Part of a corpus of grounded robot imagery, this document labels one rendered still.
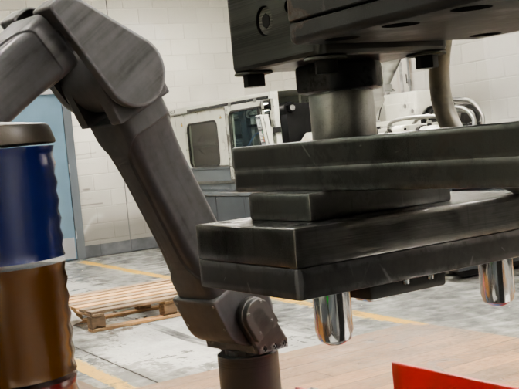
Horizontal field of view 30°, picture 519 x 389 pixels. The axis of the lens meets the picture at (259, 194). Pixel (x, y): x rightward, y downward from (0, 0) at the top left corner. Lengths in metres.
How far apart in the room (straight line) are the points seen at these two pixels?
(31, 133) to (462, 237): 0.31
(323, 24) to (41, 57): 0.42
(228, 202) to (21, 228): 10.21
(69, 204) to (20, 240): 11.55
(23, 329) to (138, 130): 0.60
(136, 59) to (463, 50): 9.41
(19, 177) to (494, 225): 0.34
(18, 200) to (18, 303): 0.03
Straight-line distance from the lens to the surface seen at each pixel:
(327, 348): 1.33
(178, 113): 11.43
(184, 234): 0.91
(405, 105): 8.73
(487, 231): 0.56
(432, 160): 0.44
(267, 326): 0.95
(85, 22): 0.84
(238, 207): 10.31
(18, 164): 0.29
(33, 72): 0.83
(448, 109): 0.61
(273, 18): 0.53
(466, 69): 10.19
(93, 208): 11.95
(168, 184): 0.90
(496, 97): 9.88
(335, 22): 0.45
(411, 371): 0.95
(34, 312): 0.29
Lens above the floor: 1.18
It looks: 3 degrees down
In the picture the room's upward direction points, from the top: 5 degrees counter-clockwise
